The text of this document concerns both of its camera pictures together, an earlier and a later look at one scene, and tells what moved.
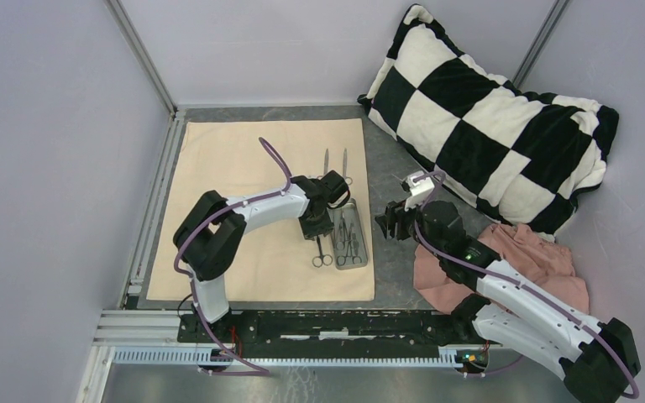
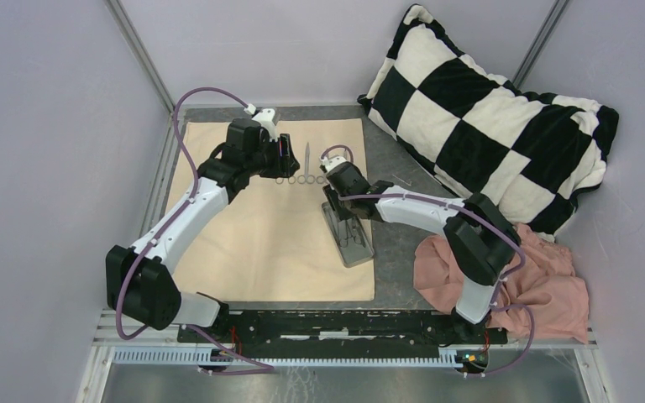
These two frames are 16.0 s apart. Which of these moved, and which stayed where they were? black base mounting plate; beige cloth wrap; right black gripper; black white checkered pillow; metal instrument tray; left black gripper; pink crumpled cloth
Moved: left black gripper; right black gripper
Stayed: beige cloth wrap; black base mounting plate; metal instrument tray; black white checkered pillow; pink crumpled cloth
